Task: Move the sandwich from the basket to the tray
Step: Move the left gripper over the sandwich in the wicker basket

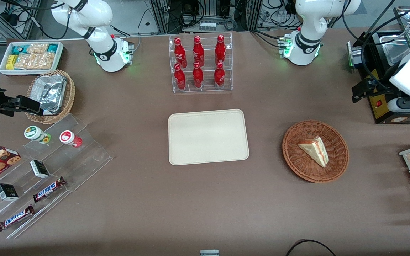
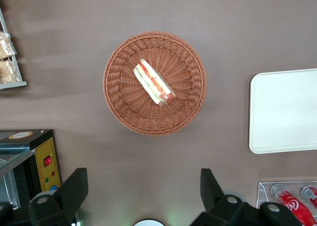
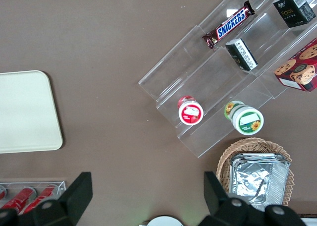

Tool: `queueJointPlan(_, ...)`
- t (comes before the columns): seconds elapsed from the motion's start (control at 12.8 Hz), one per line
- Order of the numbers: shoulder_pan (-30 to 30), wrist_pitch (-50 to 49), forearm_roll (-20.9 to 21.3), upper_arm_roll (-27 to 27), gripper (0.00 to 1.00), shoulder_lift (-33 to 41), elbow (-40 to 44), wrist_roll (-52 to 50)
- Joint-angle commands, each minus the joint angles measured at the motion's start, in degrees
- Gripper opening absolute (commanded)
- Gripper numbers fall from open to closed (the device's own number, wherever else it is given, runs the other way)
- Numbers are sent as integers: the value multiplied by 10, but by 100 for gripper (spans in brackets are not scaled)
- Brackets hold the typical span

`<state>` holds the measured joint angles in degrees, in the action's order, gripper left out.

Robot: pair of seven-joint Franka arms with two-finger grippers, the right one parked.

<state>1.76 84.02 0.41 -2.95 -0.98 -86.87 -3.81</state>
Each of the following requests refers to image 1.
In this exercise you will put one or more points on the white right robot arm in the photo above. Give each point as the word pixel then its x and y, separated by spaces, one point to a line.
pixel 102 54

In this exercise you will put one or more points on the beige plastic tray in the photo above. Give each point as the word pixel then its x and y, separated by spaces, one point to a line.
pixel 208 137

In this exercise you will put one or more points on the snickers chocolate bar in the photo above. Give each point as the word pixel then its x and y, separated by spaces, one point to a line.
pixel 48 189
pixel 15 217

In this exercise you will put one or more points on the brown wicker basket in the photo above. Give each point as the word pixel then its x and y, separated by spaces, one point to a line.
pixel 297 160

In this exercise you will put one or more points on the small black box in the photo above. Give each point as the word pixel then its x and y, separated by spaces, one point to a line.
pixel 7 192
pixel 40 169

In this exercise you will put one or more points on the tan wicker basket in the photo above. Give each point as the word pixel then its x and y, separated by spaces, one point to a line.
pixel 70 94

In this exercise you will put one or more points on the black counter appliance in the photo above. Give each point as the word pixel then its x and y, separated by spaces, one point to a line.
pixel 370 42

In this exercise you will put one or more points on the aluminium foil container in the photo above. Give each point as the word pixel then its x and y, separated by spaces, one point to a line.
pixel 50 92

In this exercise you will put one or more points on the white plastic snack bin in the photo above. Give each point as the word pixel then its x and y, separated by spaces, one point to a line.
pixel 3 69

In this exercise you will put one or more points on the yellow snack packet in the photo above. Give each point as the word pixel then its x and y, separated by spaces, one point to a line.
pixel 11 62

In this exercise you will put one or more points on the teal snack packet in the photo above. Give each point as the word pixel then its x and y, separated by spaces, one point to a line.
pixel 53 48
pixel 20 49

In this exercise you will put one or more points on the green lid cup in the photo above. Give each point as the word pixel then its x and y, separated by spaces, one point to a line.
pixel 34 133

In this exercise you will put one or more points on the large clear cracker bag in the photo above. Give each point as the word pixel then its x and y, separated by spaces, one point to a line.
pixel 36 61

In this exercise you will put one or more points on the clear acrylic bottle rack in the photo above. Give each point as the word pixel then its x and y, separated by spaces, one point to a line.
pixel 208 62

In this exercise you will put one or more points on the small clear cracker bag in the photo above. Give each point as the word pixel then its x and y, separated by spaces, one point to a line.
pixel 37 48

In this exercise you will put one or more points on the red cola bottle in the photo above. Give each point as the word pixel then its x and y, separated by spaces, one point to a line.
pixel 219 76
pixel 220 50
pixel 198 77
pixel 180 79
pixel 198 52
pixel 180 53

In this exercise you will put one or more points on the small grey device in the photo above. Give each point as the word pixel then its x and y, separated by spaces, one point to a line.
pixel 209 252

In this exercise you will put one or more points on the clear acrylic step display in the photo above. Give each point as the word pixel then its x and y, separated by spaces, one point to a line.
pixel 87 156

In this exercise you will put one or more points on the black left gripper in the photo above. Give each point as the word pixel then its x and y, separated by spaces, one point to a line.
pixel 379 90

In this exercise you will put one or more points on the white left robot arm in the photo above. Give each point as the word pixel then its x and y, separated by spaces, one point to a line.
pixel 304 47

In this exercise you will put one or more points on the red lid cup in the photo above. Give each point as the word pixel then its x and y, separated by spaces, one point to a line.
pixel 68 137

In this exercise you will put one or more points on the triangle sandwich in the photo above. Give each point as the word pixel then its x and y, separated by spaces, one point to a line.
pixel 315 151

